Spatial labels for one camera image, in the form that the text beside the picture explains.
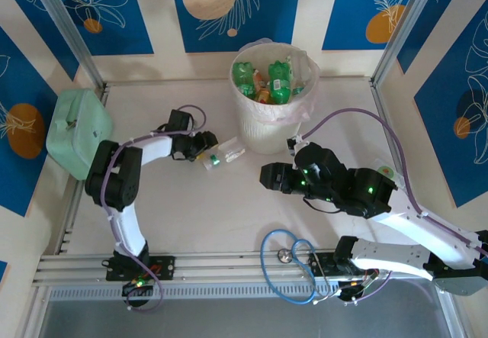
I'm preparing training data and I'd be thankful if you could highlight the green plastic bottle yellow cap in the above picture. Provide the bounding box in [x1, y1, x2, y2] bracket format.
[268, 60, 295, 105]
[232, 61, 259, 99]

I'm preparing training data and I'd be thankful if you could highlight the red and gold labelled bottle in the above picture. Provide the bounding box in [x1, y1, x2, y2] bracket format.
[253, 70, 274, 105]

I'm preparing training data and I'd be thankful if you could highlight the white ribbed waste bin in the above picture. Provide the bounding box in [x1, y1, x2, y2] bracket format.
[230, 43, 320, 155]

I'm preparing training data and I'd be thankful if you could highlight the pink plastic bin liner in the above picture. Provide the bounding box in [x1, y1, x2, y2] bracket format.
[230, 37, 320, 126]

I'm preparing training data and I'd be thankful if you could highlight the clear packet orange sticker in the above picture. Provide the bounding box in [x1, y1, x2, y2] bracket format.
[371, 158, 405, 186]

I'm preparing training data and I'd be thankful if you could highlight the blue stethoscope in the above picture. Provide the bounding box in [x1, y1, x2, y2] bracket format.
[260, 228, 345, 304]

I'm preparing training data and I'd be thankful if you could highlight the mint green zip case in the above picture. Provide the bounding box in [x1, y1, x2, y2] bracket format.
[45, 89, 114, 181]

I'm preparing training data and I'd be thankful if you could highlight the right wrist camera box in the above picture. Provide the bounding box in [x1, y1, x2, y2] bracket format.
[285, 134, 305, 159]

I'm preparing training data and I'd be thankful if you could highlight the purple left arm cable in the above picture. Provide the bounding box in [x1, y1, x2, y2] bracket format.
[99, 104, 207, 313]

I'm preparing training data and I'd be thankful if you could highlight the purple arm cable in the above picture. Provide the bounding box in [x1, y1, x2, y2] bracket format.
[99, 104, 207, 313]
[299, 108, 488, 304]

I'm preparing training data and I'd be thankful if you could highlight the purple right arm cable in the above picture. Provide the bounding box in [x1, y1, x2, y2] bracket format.
[299, 108, 488, 304]

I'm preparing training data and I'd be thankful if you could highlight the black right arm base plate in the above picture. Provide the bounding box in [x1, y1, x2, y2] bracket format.
[313, 252, 380, 304]

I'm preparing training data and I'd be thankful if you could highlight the aluminium extrusion mounting rail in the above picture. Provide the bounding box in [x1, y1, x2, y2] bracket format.
[32, 246, 439, 288]

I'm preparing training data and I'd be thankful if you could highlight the grey slotted cable duct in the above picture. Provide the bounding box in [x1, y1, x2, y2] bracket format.
[47, 281, 443, 301]

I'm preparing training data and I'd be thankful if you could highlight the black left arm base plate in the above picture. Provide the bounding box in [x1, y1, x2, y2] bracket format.
[105, 256, 176, 297]

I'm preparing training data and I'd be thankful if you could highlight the aluminium frame post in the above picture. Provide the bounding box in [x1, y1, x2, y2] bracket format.
[28, 0, 107, 91]
[371, 0, 440, 87]

